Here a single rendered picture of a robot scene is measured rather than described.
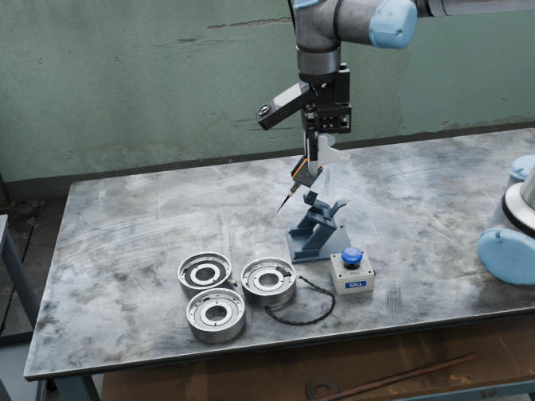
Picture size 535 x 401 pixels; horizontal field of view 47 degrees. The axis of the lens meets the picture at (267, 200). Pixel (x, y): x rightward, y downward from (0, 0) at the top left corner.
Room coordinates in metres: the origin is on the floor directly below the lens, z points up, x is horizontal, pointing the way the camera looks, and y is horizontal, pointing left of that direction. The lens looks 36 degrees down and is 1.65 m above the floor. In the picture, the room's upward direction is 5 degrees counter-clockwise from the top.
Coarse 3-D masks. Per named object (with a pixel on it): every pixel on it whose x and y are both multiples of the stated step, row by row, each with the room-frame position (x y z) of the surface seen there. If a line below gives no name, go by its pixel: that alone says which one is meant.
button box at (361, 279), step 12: (336, 264) 0.87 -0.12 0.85; (348, 264) 0.86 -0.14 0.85; (360, 264) 0.86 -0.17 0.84; (336, 276) 0.84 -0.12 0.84; (348, 276) 0.83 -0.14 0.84; (360, 276) 0.83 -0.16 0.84; (372, 276) 0.83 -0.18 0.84; (336, 288) 0.84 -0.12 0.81; (348, 288) 0.83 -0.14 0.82; (360, 288) 0.83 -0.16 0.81; (372, 288) 0.83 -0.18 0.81
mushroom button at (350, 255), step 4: (348, 248) 0.88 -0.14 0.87; (352, 248) 0.87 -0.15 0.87; (356, 248) 0.87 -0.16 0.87; (344, 252) 0.87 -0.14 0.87; (348, 252) 0.86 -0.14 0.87; (352, 252) 0.86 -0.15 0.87; (356, 252) 0.86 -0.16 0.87; (360, 252) 0.86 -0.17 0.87; (344, 256) 0.86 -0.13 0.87; (348, 256) 0.85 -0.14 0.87; (352, 256) 0.85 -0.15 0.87; (356, 256) 0.85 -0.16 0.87; (360, 256) 0.85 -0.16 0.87; (344, 260) 0.85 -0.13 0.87; (348, 260) 0.85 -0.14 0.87; (352, 260) 0.84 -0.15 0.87; (356, 260) 0.84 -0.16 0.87; (360, 260) 0.85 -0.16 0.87; (352, 264) 0.86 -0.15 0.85
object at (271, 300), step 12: (252, 264) 0.90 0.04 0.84; (264, 264) 0.90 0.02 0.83; (276, 264) 0.90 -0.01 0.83; (288, 264) 0.88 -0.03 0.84; (240, 276) 0.86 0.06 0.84; (264, 276) 0.87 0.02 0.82; (276, 276) 0.87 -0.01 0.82; (264, 288) 0.83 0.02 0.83; (276, 288) 0.83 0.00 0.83; (288, 288) 0.82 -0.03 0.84; (252, 300) 0.81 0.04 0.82; (264, 300) 0.80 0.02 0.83; (276, 300) 0.80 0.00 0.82
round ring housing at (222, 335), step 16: (192, 304) 0.80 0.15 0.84; (208, 304) 0.80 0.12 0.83; (224, 304) 0.80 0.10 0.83; (240, 304) 0.80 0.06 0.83; (192, 320) 0.77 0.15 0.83; (208, 320) 0.76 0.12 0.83; (224, 320) 0.76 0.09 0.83; (240, 320) 0.75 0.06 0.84; (208, 336) 0.73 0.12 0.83; (224, 336) 0.73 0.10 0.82
